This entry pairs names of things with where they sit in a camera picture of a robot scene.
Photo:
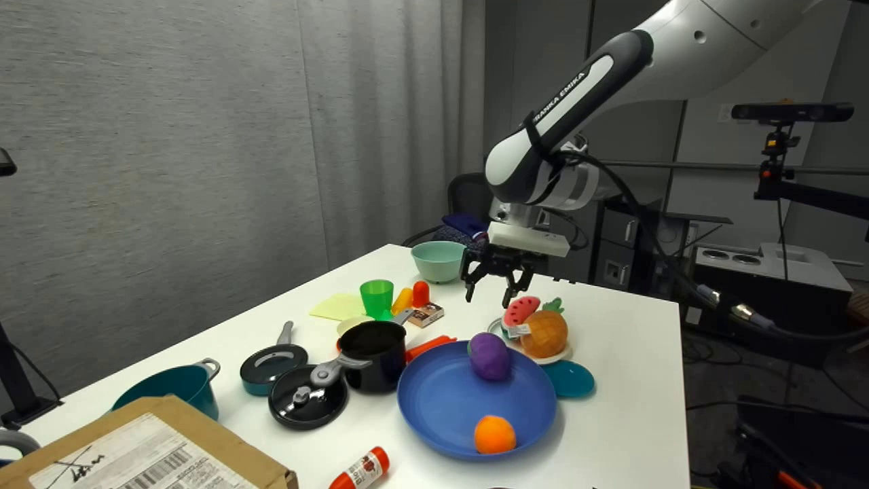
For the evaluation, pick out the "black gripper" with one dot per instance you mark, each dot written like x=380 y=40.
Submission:
x=507 y=261

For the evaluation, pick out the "red watermelon slice plush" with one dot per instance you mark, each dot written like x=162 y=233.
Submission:
x=522 y=313

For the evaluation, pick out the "purple plush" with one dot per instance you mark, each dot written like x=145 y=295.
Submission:
x=490 y=358

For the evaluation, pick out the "orange ball plush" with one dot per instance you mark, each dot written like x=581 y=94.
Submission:
x=495 y=435

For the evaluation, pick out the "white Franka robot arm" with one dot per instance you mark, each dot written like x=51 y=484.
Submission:
x=654 y=64

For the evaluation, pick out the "white plate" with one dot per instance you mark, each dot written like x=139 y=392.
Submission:
x=521 y=358

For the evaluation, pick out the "small teal plate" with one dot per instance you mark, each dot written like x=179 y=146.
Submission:
x=575 y=382

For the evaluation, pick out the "blue plastic plate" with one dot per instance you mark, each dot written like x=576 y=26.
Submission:
x=437 y=409

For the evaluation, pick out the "black toy pot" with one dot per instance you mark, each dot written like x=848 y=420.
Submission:
x=371 y=363

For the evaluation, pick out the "black pot lid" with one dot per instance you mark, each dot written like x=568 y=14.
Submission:
x=308 y=409

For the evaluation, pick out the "teal toy pot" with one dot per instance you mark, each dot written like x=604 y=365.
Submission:
x=181 y=384

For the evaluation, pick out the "mint green bowl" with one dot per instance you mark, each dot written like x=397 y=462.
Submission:
x=438 y=261

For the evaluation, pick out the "purple bag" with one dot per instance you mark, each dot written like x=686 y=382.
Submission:
x=462 y=226

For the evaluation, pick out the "red toy bottle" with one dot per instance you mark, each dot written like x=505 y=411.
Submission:
x=422 y=295

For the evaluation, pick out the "small printed card box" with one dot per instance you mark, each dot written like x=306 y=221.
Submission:
x=426 y=316

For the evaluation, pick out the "yellow toy food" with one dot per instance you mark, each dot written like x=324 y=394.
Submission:
x=404 y=303

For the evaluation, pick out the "green plastic cup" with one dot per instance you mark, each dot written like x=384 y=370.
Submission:
x=377 y=301

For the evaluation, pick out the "black computer tower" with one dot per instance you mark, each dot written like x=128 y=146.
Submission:
x=639 y=259

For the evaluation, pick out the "pale yellow cloth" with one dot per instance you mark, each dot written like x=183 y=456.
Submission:
x=338 y=308

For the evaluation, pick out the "red white glue stick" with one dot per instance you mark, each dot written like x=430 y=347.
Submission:
x=367 y=468

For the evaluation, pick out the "dark glasses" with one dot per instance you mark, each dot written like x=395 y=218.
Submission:
x=734 y=257

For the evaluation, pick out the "dark teal frying pan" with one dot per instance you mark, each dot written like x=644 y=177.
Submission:
x=274 y=369

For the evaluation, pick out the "white side desk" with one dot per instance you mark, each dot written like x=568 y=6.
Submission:
x=798 y=274

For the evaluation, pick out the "black floor case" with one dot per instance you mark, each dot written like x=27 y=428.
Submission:
x=798 y=445

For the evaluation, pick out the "gray curtain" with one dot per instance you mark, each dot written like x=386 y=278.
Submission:
x=181 y=138

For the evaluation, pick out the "cardboard shipping box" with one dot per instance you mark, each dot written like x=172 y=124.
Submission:
x=138 y=452

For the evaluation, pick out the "black tripod legs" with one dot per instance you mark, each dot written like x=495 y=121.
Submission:
x=16 y=382

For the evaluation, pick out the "gray round object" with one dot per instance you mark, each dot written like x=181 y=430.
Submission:
x=18 y=441

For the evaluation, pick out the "black device at edge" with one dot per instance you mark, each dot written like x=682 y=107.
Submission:
x=6 y=165

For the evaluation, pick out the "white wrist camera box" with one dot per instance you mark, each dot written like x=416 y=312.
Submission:
x=534 y=241

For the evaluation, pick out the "black camera on boom arm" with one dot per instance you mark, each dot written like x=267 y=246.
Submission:
x=792 y=113

